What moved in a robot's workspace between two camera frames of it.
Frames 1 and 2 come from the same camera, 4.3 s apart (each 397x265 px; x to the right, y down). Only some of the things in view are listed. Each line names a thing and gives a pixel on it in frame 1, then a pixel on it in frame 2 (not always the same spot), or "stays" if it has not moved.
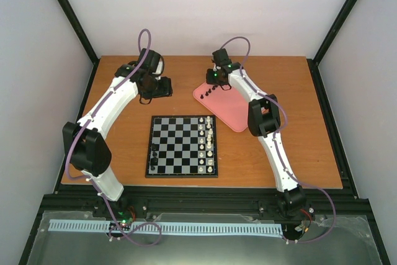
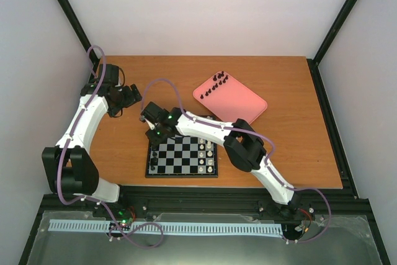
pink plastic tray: x=229 y=106 stays
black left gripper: x=167 y=90 to x=113 y=111
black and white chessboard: x=182 y=146 stays
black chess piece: x=154 y=161 stays
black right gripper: x=208 y=79 to x=154 y=139
